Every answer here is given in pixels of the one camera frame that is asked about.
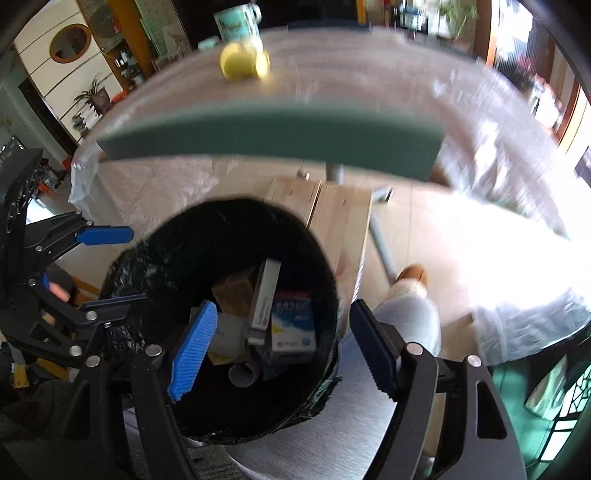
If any person's left hand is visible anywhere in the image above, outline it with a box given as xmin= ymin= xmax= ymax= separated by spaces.
xmin=41 ymin=281 xmax=72 ymax=326

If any brown cardboard box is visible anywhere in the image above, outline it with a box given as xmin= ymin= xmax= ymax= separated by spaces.
xmin=211 ymin=268 xmax=259 ymax=317

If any long white box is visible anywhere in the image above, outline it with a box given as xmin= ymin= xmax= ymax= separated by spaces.
xmin=247 ymin=258 xmax=282 ymax=347

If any dark carved wooden chair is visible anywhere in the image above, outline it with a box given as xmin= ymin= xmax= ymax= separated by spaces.
xmin=489 ymin=342 xmax=591 ymax=480

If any black trash bin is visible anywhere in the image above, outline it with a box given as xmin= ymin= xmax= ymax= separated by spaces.
xmin=99 ymin=198 xmax=342 ymax=446

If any grey plastic tube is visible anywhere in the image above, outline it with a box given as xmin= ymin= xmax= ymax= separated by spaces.
xmin=228 ymin=360 xmax=264 ymax=388

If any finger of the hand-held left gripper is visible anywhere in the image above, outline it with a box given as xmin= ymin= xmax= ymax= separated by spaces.
xmin=9 ymin=274 xmax=153 ymax=370
xmin=25 ymin=210 xmax=136 ymax=268

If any brown slipper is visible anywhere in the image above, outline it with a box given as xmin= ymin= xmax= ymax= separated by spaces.
xmin=396 ymin=264 xmax=429 ymax=287

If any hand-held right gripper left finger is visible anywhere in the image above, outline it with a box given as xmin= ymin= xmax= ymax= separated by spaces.
xmin=60 ymin=300 xmax=219 ymax=480

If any light wooden box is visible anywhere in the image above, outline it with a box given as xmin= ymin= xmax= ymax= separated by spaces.
xmin=263 ymin=175 xmax=374 ymax=305

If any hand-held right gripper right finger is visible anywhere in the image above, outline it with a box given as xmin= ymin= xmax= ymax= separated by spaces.
xmin=349 ymin=299 xmax=527 ymax=480

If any person's leg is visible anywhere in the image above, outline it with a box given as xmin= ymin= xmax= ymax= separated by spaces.
xmin=194 ymin=281 xmax=443 ymax=480

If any teal patterned mug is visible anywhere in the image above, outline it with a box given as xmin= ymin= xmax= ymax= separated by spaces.
xmin=213 ymin=4 xmax=264 ymax=44

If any white blue printed box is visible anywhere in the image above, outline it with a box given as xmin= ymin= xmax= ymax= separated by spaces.
xmin=270 ymin=291 xmax=318 ymax=367

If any potted green plant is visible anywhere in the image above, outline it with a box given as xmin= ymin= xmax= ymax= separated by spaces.
xmin=438 ymin=0 xmax=478 ymax=41

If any small yellow cup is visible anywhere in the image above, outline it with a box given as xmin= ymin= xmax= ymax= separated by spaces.
xmin=219 ymin=41 xmax=271 ymax=81

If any small leafy plant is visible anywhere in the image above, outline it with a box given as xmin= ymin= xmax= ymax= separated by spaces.
xmin=74 ymin=76 xmax=114 ymax=116

